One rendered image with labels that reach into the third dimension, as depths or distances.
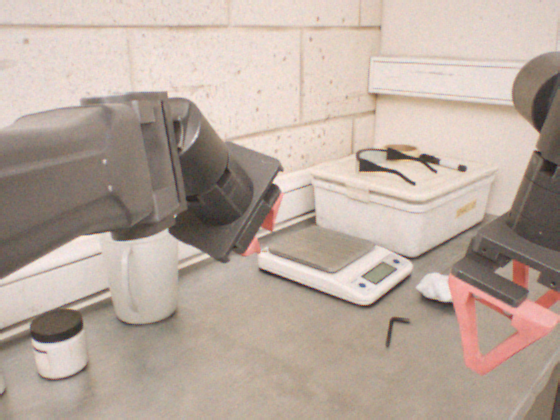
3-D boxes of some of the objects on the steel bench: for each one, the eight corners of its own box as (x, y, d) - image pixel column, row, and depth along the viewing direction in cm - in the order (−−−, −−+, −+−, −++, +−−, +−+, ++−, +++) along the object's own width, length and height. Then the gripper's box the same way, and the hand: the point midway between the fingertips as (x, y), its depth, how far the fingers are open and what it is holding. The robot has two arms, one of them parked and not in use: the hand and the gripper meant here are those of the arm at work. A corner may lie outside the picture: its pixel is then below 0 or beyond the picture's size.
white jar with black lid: (85, 345, 77) (79, 303, 75) (92, 371, 71) (85, 326, 69) (36, 358, 74) (27, 315, 72) (38, 385, 68) (29, 339, 66)
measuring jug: (175, 344, 77) (167, 253, 72) (89, 346, 77) (75, 254, 72) (190, 286, 95) (185, 209, 90) (120, 287, 94) (111, 210, 89)
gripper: (191, 234, 38) (263, 296, 51) (262, 124, 40) (312, 210, 53) (129, 203, 41) (211, 268, 54) (197, 102, 43) (260, 188, 56)
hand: (258, 236), depth 53 cm, fingers closed
